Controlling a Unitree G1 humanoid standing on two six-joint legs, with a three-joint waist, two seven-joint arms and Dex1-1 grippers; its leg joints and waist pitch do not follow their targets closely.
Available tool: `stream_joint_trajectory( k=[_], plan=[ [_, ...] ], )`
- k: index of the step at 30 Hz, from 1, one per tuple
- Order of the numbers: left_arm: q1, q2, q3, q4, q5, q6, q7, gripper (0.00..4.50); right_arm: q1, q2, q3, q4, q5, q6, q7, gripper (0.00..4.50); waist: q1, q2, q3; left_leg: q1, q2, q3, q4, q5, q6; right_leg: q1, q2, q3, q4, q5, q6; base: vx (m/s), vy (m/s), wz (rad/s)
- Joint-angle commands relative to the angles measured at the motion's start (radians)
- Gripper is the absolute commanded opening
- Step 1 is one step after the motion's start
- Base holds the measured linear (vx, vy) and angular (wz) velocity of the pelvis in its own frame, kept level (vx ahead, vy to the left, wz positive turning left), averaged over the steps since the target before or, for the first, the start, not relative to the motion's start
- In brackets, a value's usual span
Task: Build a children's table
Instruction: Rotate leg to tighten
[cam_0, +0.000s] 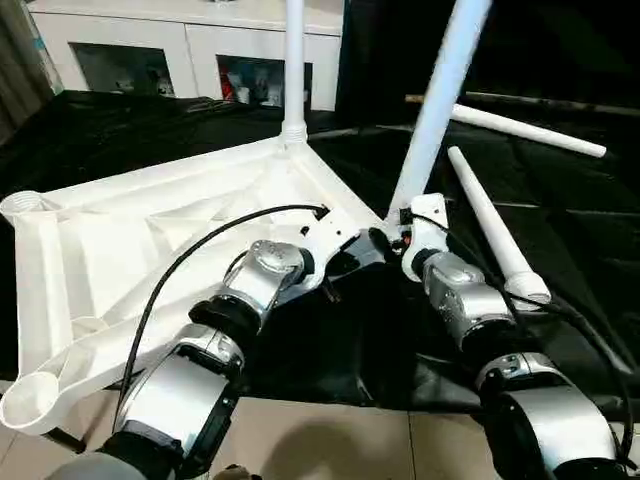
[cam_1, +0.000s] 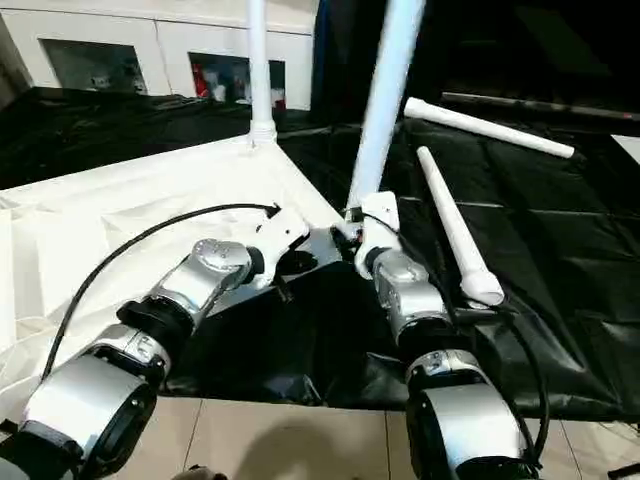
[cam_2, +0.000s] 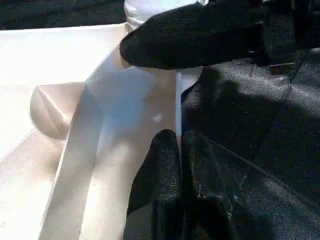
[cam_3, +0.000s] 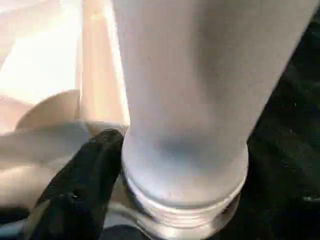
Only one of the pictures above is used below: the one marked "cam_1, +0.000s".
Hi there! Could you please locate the white plastic table leg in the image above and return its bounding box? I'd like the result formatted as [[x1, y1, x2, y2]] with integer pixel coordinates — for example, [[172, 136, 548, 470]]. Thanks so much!
[[404, 97, 576, 160], [415, 146, 505, 307], [247, 0, 278, 149], [345, 0, 426, 219]]

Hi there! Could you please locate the white plastic table top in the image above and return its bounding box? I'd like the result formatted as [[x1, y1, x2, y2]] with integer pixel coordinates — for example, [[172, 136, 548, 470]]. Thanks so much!
[[0, 135, 351, 396]]

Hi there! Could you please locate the black mat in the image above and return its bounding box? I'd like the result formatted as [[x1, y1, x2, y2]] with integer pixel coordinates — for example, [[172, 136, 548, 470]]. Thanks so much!
[[0, 88, 640, 421]]

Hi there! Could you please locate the white glass-door cabinet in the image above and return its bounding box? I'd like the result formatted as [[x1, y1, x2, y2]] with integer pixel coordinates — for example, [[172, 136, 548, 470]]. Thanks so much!
[[0, 0, 321, 111]]

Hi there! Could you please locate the white flat panel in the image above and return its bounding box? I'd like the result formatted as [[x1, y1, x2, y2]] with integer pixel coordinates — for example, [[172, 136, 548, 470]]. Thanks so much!
[[612, 135, 640, 166]]

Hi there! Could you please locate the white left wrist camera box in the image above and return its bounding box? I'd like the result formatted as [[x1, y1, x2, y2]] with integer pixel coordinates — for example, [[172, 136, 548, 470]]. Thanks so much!
[[250, 208, 311, 271]]

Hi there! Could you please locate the black metal rail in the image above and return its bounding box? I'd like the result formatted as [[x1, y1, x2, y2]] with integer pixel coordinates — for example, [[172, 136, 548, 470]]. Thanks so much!
[[440, 92, 640, 119]]

